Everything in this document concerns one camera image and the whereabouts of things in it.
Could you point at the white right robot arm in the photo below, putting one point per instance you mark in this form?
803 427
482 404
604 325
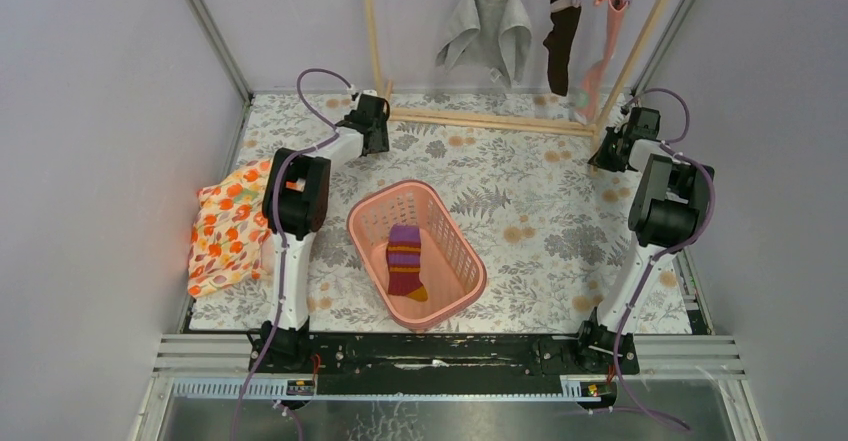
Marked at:
671 206

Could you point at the grey hanging towel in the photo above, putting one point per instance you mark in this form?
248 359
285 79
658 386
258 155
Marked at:
492 34

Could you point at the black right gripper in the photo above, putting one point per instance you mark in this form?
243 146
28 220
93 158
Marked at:
600 159

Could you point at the dark brown hanging sock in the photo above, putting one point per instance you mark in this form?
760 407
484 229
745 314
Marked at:
564 16

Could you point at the wooden drying rack frame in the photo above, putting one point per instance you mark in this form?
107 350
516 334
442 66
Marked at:
384 88

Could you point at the floral patterned table mat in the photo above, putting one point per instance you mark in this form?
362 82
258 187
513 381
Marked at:
552 237

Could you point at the orange floral cloth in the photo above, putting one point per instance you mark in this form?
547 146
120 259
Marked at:
229 236

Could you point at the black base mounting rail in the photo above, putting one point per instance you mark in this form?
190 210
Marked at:
475 356

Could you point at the pink hanging sock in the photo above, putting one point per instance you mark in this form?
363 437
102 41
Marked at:
602 49

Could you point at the pink plastic laundry basket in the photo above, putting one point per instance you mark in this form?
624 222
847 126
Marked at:
423 267

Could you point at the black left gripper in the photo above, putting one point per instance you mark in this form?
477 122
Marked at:
378 142

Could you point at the grey slotted cable duct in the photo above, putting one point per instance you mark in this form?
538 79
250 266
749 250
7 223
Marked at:
340 388

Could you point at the purple striped sock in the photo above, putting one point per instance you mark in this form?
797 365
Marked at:
403 257

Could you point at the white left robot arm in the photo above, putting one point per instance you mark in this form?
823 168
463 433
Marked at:
297 198

